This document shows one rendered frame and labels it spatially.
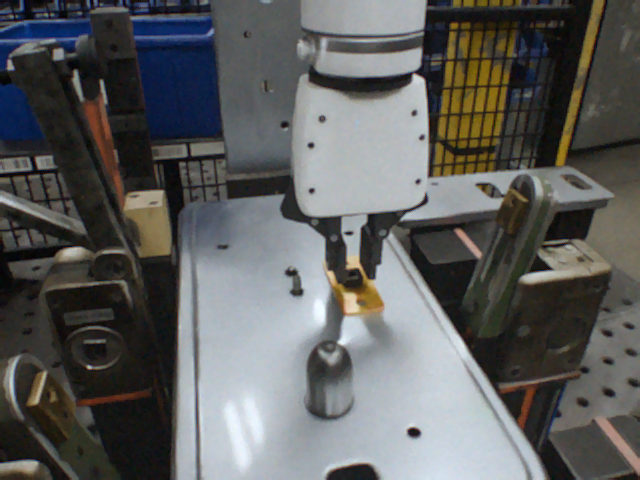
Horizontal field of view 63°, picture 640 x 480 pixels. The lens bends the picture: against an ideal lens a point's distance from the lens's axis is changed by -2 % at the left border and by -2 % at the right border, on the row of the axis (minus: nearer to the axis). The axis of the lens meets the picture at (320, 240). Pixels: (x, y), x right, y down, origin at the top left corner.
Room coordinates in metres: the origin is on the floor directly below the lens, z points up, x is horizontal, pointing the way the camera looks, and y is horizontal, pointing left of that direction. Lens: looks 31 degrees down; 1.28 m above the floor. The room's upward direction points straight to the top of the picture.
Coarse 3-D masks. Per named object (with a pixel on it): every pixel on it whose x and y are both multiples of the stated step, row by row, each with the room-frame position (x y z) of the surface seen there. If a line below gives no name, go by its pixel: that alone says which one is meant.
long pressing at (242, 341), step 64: (192, 256) 0.43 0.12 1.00; (256, 256) 0.43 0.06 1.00; (320, 256) 0.43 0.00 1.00; (384, 256) 0.43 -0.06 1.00; (192, 320) 0.33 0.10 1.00; (256, 320) 0.33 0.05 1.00; (320, 320) 0.33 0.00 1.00; (384, 320) 0.34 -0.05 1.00; (448, 320) 0.34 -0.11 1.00; (192, 384) 0.26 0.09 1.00; (256, 384) 0.27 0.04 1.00; (384, 384) 0.27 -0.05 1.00; (448, 384) 0.26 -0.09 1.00; (192, 448) 0.21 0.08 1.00; (256, 448) 0.21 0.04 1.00; (320, 448) 0.21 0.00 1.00; (384, 448) 0.21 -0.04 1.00; (448, 448) 0.21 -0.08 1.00; (512, 448) 0.21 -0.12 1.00
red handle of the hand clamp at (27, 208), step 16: (0, 192) 0.33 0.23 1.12; (0, 208) 0.32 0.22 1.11; (16, 208) 0.33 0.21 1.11; (32, 208) 0.33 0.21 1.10; (32, 224) 0.33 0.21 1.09; (48, 224) 0.33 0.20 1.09; (64, 224) 0.33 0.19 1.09; (80, 224) 0.34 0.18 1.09; (64, 240) 0.33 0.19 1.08; (80, 240) 0.33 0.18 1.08; (128, 240) 0.35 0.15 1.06
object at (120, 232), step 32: (32, 64) 0.32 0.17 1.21; (64, 64) 0.34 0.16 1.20; (96, 64) 0.34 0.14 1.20; (32, 96) 0.32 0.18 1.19; (64, 96) 0.33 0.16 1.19; (64, 128) 0.33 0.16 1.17; (64, 160) 0.32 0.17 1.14; (96, 160) 0.36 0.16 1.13; (96, 192) 0.33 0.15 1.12; (96, 224) 0.33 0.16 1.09; (128, 224) 0.36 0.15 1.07
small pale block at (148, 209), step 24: (144, 192) 0.44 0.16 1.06; (144, 216) 0.41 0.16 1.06; (144, 240) 0.41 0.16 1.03; (168, 240) 0.42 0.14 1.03; (144, 264) 0.41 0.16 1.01; (168, 264) 0.42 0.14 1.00; (168, 288) 0.41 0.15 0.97; (168, 312) 0.41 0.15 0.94; (168, 336) 0.41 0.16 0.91; (168, 360) 0.41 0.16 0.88; (168, 384) 0.41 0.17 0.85
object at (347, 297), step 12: (324, 264) 0.41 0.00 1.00; (348, 264) 0.42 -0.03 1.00; (348, 276) 0.38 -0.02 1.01; (360, 276) 0.38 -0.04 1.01; (336, 288) 0.37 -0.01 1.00; (348, 288) 0.37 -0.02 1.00; (360, 288) 0.37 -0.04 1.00; (372, 288) 0.37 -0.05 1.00; (348, 300) 0.36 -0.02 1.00; (360, 300) 0.36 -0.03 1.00; (372, 300) 0.36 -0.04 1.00; (348, 312) 0.34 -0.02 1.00; (360, 312) 0.34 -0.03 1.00
